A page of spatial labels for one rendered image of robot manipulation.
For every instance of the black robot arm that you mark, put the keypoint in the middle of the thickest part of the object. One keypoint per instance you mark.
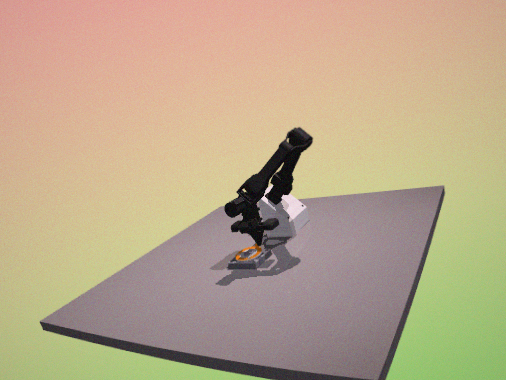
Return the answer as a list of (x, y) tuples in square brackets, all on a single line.
[(255, 186)]

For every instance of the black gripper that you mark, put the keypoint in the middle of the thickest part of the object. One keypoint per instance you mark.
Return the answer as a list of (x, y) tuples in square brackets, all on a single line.
[(257, 233)]

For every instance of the orange round plate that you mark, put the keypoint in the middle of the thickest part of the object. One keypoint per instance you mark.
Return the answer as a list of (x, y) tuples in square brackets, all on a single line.
[(257, 252)]

